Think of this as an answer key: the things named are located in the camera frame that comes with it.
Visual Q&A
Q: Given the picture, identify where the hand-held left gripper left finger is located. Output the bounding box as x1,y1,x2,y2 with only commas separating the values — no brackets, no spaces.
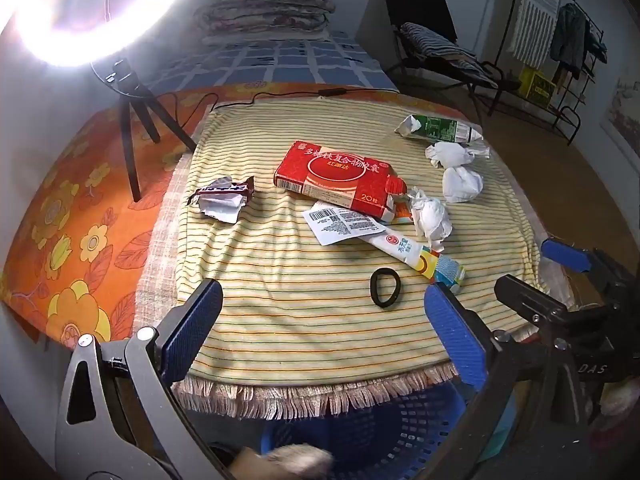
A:
55,278,236,480

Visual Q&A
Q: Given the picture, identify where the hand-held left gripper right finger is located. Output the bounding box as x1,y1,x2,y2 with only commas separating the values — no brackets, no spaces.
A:
424,282,551,480

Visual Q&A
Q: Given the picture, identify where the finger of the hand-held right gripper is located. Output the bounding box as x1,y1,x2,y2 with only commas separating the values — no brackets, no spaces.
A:
541,237,608,276
494,275,573,328

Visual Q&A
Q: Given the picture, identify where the long white stick packet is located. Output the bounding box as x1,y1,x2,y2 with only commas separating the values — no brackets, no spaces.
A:
367,225,466,293

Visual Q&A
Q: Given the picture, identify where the white tissue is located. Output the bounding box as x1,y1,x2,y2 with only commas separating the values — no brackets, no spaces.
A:
425,141,492,169
442,166,484,204
407,187,452,253

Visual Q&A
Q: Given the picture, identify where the blue plastic basket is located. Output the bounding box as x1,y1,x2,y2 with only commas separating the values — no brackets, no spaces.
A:
260,380,518,480

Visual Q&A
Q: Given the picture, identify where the torn brown candy wrapper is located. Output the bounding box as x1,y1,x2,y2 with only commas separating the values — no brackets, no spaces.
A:
187,176,256,224

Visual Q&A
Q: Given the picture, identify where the white barcode sachet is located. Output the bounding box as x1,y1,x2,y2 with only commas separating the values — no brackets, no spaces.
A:
302,201,388,247

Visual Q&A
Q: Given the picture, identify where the red cardboard box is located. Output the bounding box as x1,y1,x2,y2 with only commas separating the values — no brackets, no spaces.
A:
274,140,408,223

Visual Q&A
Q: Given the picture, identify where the teal cloth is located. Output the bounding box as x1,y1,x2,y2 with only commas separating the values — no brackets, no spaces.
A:
477,390,518,458

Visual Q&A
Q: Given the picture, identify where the yellow striped cloth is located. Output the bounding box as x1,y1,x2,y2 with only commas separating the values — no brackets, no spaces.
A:
172,97,543,396

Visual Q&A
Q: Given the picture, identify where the black clothes rack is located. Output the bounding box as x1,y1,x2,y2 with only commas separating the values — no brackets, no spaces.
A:
495,0,608,146

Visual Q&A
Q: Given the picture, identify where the orange floral blanket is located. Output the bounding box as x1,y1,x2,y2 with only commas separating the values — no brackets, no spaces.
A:
0,82,481,356

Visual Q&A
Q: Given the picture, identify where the blurred beige object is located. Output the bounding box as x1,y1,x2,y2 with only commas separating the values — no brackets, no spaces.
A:
235,442,335,480

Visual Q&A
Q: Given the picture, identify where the yellow crate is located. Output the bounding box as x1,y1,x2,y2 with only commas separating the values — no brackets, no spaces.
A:
517,65,556,108

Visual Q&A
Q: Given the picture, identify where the green milk carton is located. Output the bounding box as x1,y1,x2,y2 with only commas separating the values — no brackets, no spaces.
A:
394,114,485,146

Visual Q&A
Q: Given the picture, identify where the dark hanging jacket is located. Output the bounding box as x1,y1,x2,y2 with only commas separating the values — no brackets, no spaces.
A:
550,2,608,81

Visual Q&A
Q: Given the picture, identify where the striped hanging towel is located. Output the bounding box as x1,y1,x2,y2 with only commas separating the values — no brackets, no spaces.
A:
510,0,563,68

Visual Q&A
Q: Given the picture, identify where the striped chair cushion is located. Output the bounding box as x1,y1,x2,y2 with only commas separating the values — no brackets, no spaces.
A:
400,21,498,86

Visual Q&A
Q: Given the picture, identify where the blue checkered bedsheet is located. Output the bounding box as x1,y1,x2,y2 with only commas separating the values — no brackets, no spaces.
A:
145,30,401,96

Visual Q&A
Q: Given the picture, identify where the black folding chair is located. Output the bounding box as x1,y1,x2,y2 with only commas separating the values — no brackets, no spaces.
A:
380,0,523,116

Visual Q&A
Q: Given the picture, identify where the folded floral quilt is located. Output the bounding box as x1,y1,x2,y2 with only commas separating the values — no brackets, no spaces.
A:
192,0,337,41

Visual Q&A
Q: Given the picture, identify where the black hair tie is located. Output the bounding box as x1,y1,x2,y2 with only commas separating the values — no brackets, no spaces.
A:
370,268,402,309

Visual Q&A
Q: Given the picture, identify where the wall poster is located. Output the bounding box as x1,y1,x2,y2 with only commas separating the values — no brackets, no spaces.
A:
600,77,640,161

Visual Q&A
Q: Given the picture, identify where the black cable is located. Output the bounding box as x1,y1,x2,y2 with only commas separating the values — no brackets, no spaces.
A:
145,87,401,133

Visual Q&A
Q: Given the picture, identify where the ring light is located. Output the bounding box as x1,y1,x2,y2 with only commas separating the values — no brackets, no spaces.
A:
0,0,196,68

